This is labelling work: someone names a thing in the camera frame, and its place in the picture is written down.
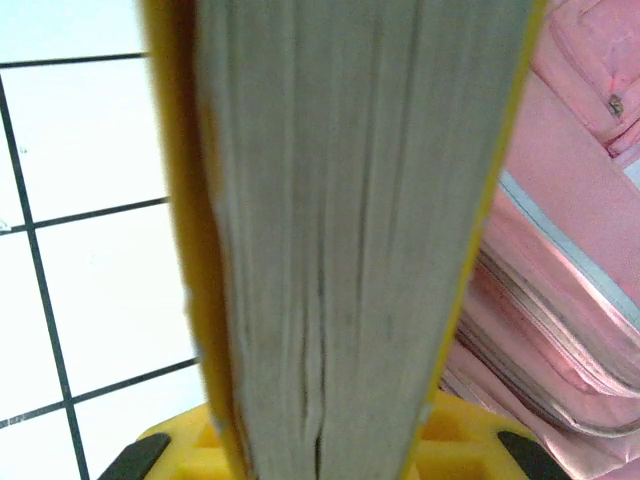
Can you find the yellow book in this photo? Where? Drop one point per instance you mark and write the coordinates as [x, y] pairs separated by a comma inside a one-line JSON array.
[[350, 225]]

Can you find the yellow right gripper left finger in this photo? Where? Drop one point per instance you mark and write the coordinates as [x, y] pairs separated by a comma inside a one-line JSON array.
[[145, 450]]

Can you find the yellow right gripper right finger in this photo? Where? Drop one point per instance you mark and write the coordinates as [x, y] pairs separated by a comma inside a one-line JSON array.
[[465, 440]]

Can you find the pink backpack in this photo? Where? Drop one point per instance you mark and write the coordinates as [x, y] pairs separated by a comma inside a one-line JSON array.
[[565, 250]]

